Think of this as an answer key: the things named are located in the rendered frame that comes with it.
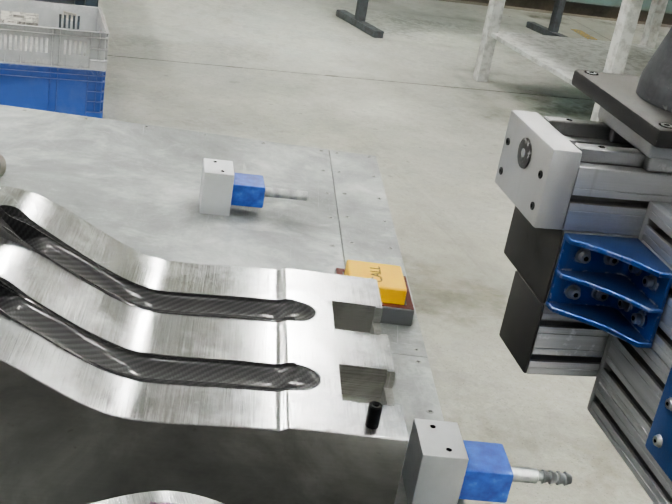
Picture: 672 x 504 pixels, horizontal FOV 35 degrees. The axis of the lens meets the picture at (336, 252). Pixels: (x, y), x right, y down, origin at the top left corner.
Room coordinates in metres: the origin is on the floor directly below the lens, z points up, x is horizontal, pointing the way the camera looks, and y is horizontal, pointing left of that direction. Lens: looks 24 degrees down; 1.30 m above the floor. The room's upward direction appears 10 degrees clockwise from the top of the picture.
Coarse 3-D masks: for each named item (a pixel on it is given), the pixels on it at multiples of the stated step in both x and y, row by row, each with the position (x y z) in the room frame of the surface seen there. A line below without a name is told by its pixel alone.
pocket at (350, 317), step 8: (336, 304) 0.83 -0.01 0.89; (344, 304) 0.83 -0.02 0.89; (352, 304) 0.84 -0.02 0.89; (360, 304) 0.84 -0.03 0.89; (336, 312) 0.83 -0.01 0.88; (344, 312) 0.83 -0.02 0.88; (352, 312) 0.84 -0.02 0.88; (360, 312) 0.84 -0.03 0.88; (368, 312) 0.84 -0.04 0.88; (376, 312) 0.83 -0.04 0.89; (336, 320) 0.83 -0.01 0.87; (344, 320) 0.83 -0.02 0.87; (352, 320) 0.84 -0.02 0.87; (360, 320) 0.84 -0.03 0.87; (368, 320) 0.84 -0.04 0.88; (376, 320) 0.83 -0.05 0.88; (336, 328) 0.83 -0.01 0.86; (344, 328) 0.83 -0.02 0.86; (352, 328) 0.84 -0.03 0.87; (360, 328) 0.84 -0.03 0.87; (368, 328) 0.84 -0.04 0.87; (376, 328) 0.82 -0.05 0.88
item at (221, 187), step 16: (208, 160) 1.23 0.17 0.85; (224, 160) 1.24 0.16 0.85; (208, 176) 1.19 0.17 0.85; (224, 176) 1.19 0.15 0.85; (240, 176) 1.23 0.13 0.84; (256, 176) 1.24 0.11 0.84; (208, 192) 1.19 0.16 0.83; (224, 192) 1.19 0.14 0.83; (240, 192) 1.20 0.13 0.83; (256, 192) 1.20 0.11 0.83; (272, 192) 1.22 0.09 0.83; (288, 192) 1.23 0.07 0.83; (304, 192) 1.23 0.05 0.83; (208, 208) 1.19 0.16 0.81; (224, 208) 1.19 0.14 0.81
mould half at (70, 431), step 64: (0, 192) 0.84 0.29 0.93; (0, 256) 0.72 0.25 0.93; (128, 256) 0.85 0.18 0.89; (0, 320) 0.64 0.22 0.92; (128, 320) 0.74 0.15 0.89; (192, 320) 0.76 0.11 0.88; (256, 320) 0.78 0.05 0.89; (320, 320) 0.79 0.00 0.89; (0, 384) 0.60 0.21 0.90; (64, 384) 0.62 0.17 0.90; (128, 384) 0.65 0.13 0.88; (320, 384) 0.69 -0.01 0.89; (0, 448) 0.60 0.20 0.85; (64, 448) 0.61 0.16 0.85; (128, 448) 0.61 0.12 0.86; (192, 448) 0.62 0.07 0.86; (256, 448) 0.62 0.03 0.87; (320, 448) 0.63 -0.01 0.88; (384, 448) 0.63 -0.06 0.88
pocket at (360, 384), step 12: (348, 372) 0.73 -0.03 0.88; (360, 372) 0.73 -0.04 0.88; (372, 372) 0.73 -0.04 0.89; (384, 372) 0.73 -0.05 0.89; (348, 384) 0.73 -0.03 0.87; (360, 384) 0.73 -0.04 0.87; (372, 384) 0.73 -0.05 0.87; (384, 384) 0.73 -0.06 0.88; (348, 396) 0.72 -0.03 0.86; (360, 396) 0.73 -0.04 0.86; (372, 396) 0.73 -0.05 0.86; (384, 396) 0.72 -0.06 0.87
